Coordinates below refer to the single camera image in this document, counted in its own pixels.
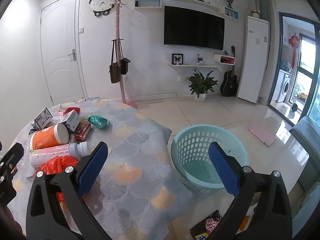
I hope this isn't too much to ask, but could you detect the black snack packet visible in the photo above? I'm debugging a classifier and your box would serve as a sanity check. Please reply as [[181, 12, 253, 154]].
[[189, 210, 223, 240]]

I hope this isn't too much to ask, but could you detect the small blue wall box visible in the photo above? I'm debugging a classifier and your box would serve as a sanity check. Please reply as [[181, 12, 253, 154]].
[[224, 6, 238, 20]]

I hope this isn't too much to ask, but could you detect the grey sofa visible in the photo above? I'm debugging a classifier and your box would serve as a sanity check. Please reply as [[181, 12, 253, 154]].
[[287, 115, 320, 230]]

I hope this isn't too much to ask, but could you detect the brown hanging bag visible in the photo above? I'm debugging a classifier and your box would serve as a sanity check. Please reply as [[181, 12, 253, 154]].
[[109, 39, 122, 84]]

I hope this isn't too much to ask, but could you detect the panda wall clock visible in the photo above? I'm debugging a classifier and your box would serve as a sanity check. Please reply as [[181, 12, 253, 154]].
[[89, 0, 116, 17]]

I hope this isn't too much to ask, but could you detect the red knot decoration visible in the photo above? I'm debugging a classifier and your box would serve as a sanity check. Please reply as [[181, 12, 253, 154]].
[[288, 32, 300, 68]]

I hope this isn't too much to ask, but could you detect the teal plastic basket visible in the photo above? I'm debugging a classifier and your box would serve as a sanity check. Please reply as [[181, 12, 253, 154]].
[[171, 124, 247, 190]]

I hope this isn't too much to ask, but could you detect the orange canister with white lid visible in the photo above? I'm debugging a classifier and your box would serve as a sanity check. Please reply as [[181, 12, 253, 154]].
[[29, 123, 69, 151]]

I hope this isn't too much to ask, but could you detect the patterned rug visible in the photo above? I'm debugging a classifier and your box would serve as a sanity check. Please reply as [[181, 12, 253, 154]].
[[10, 97, 195, 240]]

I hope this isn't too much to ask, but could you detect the white plastic bag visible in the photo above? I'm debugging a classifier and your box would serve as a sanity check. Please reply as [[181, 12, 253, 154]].
[[51, 110, 67, 125]]

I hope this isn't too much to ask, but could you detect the butterfly picture frame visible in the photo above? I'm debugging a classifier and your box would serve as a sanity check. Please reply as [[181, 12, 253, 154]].
[[171, 53, 184, 65]]

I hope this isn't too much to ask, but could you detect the white blue wall box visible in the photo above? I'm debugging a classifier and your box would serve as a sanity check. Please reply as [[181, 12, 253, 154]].
[[134, 0, 163, 10]]

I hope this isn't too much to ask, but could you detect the orange plastic bag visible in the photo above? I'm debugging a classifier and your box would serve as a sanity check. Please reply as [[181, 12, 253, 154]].
[[37, 155, 81, 203]]

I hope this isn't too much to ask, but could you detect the white and red carton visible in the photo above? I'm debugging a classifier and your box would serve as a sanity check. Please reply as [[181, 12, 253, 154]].
[[64, 107, 81, 132]]

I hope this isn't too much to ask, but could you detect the white bottle with pink label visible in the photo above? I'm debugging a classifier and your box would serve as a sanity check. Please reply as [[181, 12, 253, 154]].
[[29, 141, 88, 168]]

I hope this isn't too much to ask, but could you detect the low white wall shelf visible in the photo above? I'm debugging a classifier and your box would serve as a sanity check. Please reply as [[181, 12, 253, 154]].
[[166, 60, 222, 68]]

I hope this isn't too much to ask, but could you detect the black and white carton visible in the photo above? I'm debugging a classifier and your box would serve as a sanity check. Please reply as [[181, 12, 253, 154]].
[[32, 107, 53, 130]]

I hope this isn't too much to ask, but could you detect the wall television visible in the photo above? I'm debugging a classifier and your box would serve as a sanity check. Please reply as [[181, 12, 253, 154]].
[[164, 5, 225, 51]]

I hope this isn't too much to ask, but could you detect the potted green plant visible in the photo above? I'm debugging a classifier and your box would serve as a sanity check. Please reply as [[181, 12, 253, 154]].
[[182, 69, 218, 103]]

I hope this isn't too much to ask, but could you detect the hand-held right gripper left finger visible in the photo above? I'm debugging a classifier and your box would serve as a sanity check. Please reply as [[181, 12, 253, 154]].
[[26, 142, 118, 240]]

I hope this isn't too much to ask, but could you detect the grey curtain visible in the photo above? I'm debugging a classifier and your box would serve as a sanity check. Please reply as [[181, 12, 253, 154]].
[[254, 0, 279, 103]]

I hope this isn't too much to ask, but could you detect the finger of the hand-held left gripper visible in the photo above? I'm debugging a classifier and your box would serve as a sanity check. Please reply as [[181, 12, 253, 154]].
[[0, 142, 25, 207]]

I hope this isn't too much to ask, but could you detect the orange wrapper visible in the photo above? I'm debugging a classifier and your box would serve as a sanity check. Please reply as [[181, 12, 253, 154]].
[[239, 215, 251, 232]]

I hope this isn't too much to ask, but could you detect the black hanging bag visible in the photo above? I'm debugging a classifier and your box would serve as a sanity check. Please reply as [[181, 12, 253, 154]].
[[120, 39, 131, 75]]

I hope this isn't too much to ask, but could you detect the white door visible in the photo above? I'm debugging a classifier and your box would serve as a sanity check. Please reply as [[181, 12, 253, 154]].
[[40, 0, 88, 105]]

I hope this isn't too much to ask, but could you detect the white washing machine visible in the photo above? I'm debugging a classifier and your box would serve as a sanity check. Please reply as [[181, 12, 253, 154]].
[[276, 70, 292, 103]]

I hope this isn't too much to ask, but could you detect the pink bathroom scale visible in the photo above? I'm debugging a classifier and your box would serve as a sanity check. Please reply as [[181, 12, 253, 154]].
[[248, 122, 277, 147]]

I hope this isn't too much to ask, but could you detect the black framed glass door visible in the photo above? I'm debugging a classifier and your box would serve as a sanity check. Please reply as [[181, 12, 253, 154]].
[[267, 11, 320, 128]]

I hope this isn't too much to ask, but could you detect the long white wall shelf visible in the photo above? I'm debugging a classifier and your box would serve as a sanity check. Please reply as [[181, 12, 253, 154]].
[[166, 0, 225, 15]]

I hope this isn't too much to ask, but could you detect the white red wall box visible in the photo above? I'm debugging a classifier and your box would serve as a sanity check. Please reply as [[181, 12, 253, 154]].
[[213, 54, 236, 65]]

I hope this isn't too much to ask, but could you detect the green packet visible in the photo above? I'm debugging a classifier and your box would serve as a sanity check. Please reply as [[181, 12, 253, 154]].
[[87, 115, 111, 129]]

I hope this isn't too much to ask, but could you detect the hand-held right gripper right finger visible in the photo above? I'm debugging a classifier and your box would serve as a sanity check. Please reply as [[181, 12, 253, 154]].
[[200, 142, 293, 240]]

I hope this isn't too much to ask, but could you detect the pink coat rack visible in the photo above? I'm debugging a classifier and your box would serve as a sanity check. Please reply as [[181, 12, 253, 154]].
[[114, 0, 138, 108]]

